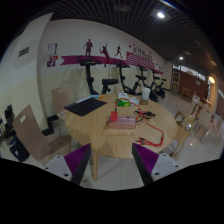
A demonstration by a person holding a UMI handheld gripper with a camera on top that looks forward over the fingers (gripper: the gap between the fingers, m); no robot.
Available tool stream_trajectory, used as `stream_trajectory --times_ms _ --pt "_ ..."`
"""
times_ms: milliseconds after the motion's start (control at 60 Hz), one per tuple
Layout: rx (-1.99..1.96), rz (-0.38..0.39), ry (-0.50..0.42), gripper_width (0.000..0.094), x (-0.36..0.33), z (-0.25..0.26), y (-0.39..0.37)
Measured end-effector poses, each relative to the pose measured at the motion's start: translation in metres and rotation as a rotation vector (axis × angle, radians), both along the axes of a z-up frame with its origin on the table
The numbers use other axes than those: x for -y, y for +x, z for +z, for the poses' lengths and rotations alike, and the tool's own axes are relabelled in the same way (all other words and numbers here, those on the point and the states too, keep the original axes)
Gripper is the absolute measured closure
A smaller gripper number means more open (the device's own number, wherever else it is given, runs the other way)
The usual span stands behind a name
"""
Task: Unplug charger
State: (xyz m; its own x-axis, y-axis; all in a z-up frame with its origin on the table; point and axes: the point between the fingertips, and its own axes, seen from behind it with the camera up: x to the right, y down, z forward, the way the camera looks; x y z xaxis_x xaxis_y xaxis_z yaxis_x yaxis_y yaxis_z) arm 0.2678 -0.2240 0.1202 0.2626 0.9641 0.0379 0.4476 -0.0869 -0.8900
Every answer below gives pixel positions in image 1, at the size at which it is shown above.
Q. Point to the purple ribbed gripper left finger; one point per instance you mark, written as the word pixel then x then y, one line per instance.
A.
pixel 72 166

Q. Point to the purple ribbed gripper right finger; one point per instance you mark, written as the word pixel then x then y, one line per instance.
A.
pixel 153 166

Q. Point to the red charger plug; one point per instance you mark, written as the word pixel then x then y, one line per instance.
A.
pixel 114 116

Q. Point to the wooden chair near left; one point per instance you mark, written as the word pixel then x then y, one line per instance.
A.
pixel 42 148

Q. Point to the wooden chair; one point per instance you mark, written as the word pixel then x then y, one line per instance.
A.
pixel 42 148
pixel 184 127

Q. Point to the pink power strip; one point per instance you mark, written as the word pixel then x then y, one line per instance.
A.
pixel 123 122

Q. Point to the round wooden table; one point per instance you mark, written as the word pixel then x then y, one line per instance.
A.
pixel 116 142

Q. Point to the wooden chair right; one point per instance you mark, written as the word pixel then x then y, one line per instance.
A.
pixel 184 127

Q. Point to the black bag on floor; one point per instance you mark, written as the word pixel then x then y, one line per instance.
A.
pixel 18 150

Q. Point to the green packet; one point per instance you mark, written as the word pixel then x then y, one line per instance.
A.
pixel 123 103

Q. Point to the white cup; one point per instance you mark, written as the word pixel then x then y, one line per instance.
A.
pixel 145 93

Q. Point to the white box on table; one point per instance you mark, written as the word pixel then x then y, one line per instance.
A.
pixel 122 95

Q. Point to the black exercise bike right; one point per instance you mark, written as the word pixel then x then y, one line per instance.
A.
pixel 158 87

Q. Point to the black exercise bike middle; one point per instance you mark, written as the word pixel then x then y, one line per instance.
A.
pixel 121 65

